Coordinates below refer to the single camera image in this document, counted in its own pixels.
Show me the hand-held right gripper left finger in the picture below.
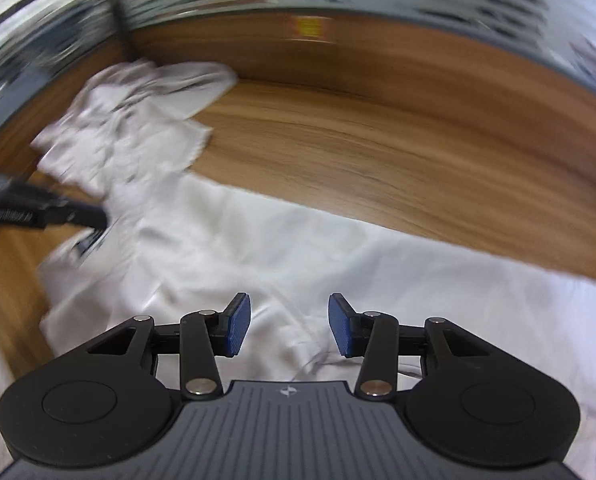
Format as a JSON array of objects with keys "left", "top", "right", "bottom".
[{"left": 86, "top": 291, "right": 253, "bottom": 402}]

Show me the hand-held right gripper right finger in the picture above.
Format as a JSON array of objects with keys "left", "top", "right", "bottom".
[{"left": 328, "top": 291, "right": 491, "bottom": 402}]

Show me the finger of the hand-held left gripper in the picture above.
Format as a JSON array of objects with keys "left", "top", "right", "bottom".
[{"left": 44, "top": 195, "right": 110, "bottom": 231}]

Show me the pale button shirt with pocket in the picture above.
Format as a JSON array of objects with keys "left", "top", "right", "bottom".
[{"left": 38, "top": 162, "right": 596, "bottom": 480}]

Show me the white satin shirt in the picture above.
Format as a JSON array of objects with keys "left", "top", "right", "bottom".
[{"left": 30, "top": 59, "right": 239, "bottom": 198}]

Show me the red and yellow sticker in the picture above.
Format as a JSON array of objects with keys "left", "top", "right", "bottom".
[{"left": 289, "top": 15, "right": 335, "bottom": 42}]

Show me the black partition post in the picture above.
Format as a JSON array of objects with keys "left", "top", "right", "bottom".
[{"left": 95, "top": 0, "right": 141, "bottom": 63}]

